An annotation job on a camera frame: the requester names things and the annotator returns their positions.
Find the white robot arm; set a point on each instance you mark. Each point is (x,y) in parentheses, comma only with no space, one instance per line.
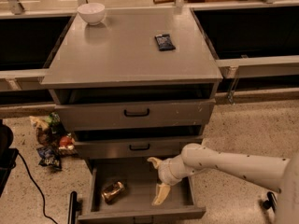
(278,174)

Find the grey drawer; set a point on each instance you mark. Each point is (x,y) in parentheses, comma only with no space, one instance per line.
(112,149)
(91,117)
(134,205)

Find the black right base bar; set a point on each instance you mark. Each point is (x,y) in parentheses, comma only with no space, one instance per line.
(270,202)

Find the black top drawer handle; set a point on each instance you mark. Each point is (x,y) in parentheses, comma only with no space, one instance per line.
(135,114)

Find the black base bar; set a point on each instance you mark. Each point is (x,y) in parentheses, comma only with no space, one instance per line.
(72,208)
(270,202)

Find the dark blue snack packet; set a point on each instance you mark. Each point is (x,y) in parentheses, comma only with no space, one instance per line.
(164,42)

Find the grey top drawer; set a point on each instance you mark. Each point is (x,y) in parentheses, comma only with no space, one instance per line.
(91,117)

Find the grey middle drawer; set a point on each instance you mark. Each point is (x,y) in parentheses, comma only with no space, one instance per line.
(112,149)

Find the blue chip bag on floor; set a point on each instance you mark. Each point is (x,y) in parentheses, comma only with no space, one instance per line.
(49,156)

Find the black left base bar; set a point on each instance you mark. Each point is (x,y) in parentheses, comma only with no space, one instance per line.
(72,208)

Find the black middle drawer handle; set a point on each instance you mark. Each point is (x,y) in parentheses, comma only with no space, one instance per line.
(139,148)

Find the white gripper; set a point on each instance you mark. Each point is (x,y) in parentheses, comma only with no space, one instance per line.
(165,171)

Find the grey bottom drawer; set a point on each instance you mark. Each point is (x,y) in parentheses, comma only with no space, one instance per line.
(134,205)

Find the black drawer handle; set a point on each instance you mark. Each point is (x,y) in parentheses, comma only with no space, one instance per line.
(135,114)
(139,148)

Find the red snack item on floor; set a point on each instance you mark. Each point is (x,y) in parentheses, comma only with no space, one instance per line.
(66,142)

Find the white bowl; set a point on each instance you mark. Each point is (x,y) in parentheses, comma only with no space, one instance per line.
(92,13)

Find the grey drawer cabinet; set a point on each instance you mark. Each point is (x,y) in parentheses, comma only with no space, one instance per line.
(118,61)

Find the green snack bag on floor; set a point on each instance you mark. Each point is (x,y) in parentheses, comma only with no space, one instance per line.
(54,122)

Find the black robot base left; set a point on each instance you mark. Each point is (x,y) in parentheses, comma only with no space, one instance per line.
(7,155)

